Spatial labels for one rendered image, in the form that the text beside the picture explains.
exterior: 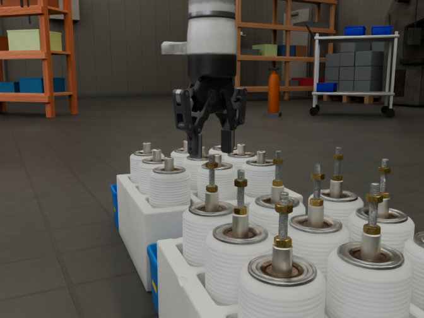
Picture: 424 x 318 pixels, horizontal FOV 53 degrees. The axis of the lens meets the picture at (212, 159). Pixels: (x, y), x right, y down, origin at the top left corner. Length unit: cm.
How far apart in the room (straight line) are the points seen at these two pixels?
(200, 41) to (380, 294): 40
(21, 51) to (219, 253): 513
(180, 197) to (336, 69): 797
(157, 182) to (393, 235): 51
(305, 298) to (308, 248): 16
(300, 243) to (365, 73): 775
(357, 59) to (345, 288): 799
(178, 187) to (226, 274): 42
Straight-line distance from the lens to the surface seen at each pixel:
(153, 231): 93
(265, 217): 70
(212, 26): 63
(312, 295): 47
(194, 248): 68
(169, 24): 1185
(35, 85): 550
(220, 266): 57
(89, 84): 1117
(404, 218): 70
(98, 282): 105
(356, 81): 845
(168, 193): 95
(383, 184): 70
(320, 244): 60
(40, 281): 109
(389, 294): 53
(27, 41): 556
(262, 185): 103
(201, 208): 70
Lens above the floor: 46
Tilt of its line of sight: 11 degrees down
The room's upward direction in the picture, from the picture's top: straight up
